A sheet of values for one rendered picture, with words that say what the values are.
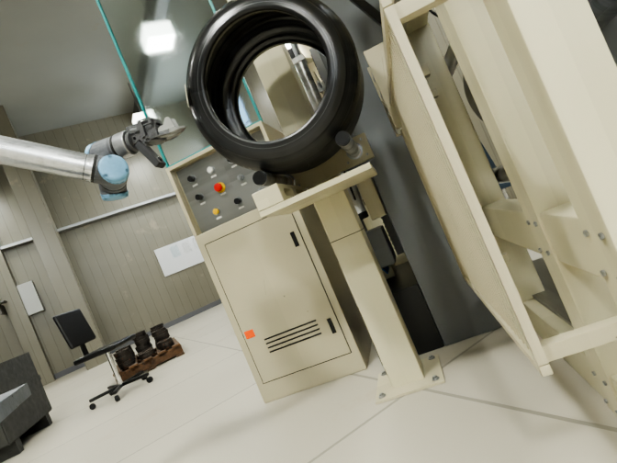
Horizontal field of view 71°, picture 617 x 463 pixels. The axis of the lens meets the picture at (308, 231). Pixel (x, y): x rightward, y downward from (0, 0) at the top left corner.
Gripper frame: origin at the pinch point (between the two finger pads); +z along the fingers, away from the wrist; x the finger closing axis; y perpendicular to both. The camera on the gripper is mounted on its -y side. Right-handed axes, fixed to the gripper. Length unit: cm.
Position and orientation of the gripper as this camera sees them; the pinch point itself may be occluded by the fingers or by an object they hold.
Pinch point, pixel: (183, 129)
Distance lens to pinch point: 157.8
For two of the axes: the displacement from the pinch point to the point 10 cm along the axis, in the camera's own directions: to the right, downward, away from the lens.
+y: -2.8, -9.6, -0.1
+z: 9.4, -2.7, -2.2
